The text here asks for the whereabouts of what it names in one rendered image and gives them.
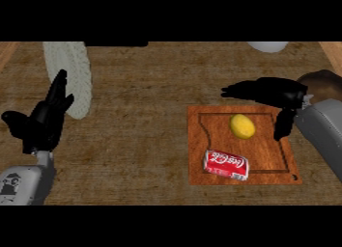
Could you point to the brown wooden cutting board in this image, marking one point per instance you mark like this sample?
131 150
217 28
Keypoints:
245 144

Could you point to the white knitted cloth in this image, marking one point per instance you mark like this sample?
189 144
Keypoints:
71 78

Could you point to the white round object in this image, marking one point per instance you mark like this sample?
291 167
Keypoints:
267 46

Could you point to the red soda can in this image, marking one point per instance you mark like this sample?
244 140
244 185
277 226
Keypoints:
226 164

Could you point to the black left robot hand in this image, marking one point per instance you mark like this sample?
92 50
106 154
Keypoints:
43 123

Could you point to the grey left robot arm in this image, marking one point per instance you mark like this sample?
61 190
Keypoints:
21 185

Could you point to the yellow lemon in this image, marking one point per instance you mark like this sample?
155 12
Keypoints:
242 126

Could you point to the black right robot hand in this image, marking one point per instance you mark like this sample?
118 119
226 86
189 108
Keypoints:
273 90

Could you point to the dark brown pan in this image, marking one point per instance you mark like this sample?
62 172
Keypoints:
328 84

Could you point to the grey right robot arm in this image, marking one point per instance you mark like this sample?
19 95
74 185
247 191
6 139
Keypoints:
328 138

